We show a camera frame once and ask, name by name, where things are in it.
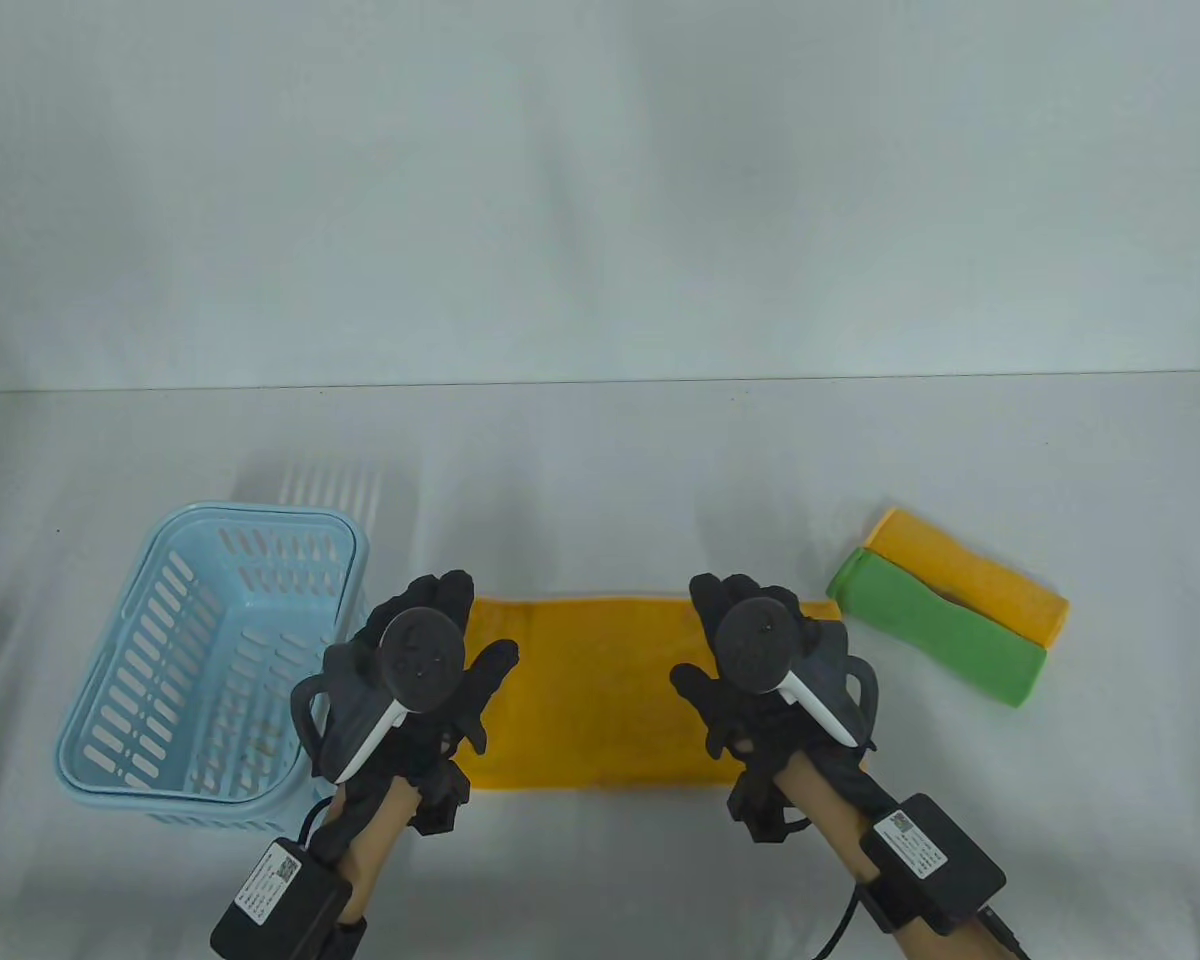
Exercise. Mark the green towel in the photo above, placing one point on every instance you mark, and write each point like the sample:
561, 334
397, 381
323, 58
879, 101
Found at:
920, 620

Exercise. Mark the black sensor box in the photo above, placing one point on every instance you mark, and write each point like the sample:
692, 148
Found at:
930, 860
275, 900

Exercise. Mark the person's right hand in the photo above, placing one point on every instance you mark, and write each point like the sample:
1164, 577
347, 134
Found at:
740, 730

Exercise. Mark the yellow square towel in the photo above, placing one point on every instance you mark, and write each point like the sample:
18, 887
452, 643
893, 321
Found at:
980, 585

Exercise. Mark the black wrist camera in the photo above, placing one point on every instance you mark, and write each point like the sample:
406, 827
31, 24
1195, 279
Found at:
760, 810
440, 800

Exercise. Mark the person's right forearm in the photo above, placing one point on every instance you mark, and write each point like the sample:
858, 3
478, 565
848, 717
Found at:
830, 810

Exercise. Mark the orange cloth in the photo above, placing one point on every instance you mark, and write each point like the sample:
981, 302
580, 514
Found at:
600, 690

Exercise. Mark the light blue plastic basket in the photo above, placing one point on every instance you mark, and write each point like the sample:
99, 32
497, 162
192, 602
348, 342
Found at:
110, 690

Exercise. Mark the black and white controller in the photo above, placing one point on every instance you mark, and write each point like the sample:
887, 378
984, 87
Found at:
420, 660
760, 640

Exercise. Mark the person's left hand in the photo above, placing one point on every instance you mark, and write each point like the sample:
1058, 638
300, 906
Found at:
480, 690

